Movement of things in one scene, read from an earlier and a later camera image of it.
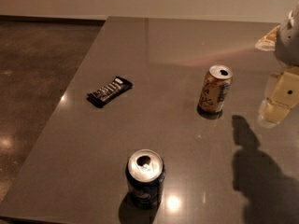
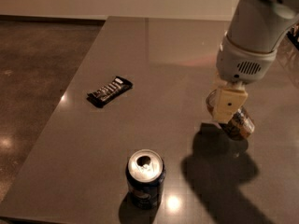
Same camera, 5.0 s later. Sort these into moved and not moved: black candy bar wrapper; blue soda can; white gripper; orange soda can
Moved: white gripper; orange soda can
Not moved: black candy bar wrapper; blue soda can
